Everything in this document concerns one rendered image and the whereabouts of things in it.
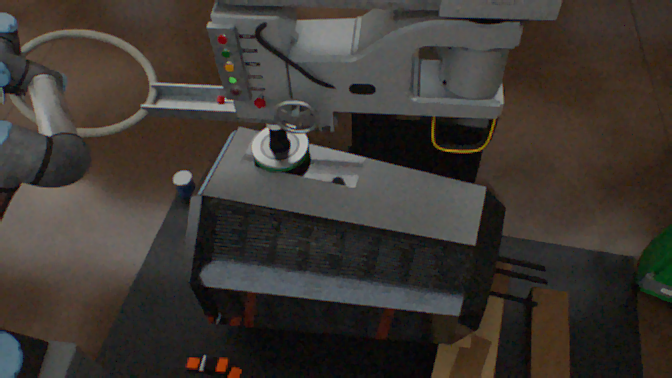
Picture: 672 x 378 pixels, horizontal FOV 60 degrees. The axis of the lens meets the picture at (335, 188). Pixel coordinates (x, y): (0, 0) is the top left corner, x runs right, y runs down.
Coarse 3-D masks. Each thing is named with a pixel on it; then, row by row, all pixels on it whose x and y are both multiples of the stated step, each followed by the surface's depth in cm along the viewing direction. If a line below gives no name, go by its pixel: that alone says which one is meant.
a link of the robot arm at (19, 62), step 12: (0, 36) 168; (0, 48) 166; (12, 48) 170; (0, 60) 164; (12, 60) 167; (24, 60) 170; (0, 72) 164; (12, 72) 167; (0, 84) 168; (12, 84) 170
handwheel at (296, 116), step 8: (280, 104) 180; (288, 104) 179; (296, 104) 178; (304, 104) 178; (280, 112) 183; (288, 112) 183; (296, 112) 182; (304, 112) 182; (312, 112) 180; (280, 120) 186; (296, 120) 183; (288, 128) 188; (296, 128) 188; (304, 128) 188; (312, 128) 186
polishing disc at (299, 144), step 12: (264, 132) 224; (288, 132) 224; (252, 144) 221; (264, 144) 221; (300, 144) 220; (264, 156) 217; (276, 156) 217; (288, 156) 217; (300, 156) 216; (276, 168) 215
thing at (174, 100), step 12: (156, 84) 209; (168, 84) 209; (180, 84) 208; (168, 96) 211; (180, 96) 211; (192, 96) 211; (204, 96) 210; (216, 96) 210; (144, 108) 203; (156, 108) 202; (168, 108) 202; (180, 108) 201; (192, 108) 201; (204, 108) 201; (216, 108) 207; (228, 108) 206; (216, 120) 204; (228, 120) 203; (240, 120) 202; (252, 120) 202; (264, 120) 201; (312, 120) 198; (336, 120) 197
